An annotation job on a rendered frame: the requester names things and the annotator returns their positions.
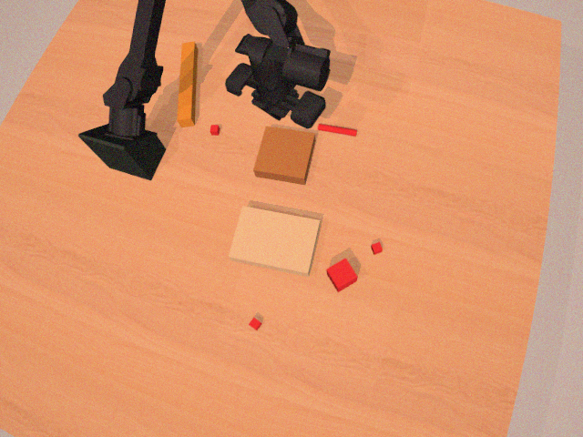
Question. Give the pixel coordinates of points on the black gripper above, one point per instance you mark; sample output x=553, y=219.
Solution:
x=277, y=98

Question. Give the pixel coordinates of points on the brown block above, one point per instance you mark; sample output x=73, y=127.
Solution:
x=285, y=155

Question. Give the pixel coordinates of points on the tan flat board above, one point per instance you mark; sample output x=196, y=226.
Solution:
x=273, y=240

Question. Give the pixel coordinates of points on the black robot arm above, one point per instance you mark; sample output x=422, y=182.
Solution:
x=139, y=76

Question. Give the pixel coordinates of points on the red cylinder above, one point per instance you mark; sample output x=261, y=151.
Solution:
x=340, y=130

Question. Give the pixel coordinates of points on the orange long rectangular bar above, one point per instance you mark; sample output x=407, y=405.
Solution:
x=187, y=84

